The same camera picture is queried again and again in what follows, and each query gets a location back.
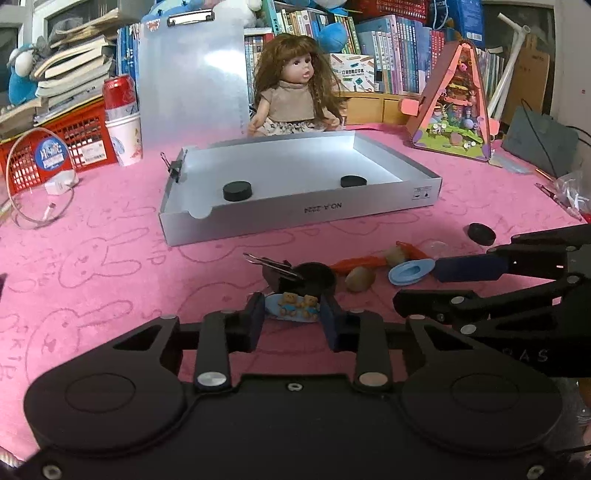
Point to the brown haired baby doll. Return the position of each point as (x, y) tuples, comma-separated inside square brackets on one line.
[(294, 89)]

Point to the red soda can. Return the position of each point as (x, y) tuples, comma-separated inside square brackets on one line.
[(119, 97)]

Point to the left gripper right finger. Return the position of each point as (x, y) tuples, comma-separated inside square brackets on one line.
[(361, 332)]

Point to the brown acorn nut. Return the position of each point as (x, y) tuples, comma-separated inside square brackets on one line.
[(360, 279)]

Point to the white paper cup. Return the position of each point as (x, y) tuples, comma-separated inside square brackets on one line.
[(125, 136)]

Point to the white plastic pipe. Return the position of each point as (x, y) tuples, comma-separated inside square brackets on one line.
[(498, 101)]

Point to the light blue hair clip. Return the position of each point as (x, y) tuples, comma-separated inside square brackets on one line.
[(411, 272)]

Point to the translucent plastic clipboard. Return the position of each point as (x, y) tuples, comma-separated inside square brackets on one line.
[(192, 81)]

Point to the grey flat pouch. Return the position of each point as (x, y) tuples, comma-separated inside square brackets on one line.
[(541, 141)]

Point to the blue white plush far left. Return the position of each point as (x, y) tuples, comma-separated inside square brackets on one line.
[(21, 88)]

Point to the brown cardboard sheet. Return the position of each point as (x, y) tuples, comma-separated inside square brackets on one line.
[(532, 80)]

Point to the stack of books left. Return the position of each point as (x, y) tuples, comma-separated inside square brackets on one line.
[(74, 56)]

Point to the orange red crayon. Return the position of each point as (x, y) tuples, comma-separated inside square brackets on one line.
[(343, 267)]

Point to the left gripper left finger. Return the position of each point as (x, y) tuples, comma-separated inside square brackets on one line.
[(222, 333)]

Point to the red plastic basket on books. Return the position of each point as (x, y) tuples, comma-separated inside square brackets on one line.
[(411, 9)]

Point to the pink triangular diorama house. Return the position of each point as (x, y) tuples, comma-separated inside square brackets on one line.
[(450, 116)]

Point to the wooden drawer box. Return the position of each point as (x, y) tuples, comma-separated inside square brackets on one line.
[(373, 107)]

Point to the black round lid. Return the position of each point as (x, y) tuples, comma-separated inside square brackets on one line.
[(316, 279)]

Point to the red plastic basket left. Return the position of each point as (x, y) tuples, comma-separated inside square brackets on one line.
[(78, 140)]

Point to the row of upright books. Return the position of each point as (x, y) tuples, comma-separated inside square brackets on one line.
[(406, 51)]

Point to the blue cardboard box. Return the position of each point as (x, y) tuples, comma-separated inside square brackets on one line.
[(464, 16)]

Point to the white shallow cardboard tray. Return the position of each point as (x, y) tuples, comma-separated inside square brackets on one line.
[(295, 182)]

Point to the white charger plug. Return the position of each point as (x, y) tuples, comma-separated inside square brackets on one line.
[(61, 182)]

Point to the blue bear hair clip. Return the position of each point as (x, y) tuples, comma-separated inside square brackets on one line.
[(292, 307)]

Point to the black binder clip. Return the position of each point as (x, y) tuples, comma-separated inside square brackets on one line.
[(174, 167), (277, 274)]

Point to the black cap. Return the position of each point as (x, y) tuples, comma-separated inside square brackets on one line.
[(349, 181), (481, 234), (237, 191)]

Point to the black binder clip on tray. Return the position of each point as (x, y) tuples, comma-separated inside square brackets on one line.
[(174, 167)]

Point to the large blue white plush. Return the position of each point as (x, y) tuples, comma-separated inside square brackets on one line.
[(331, 25)]

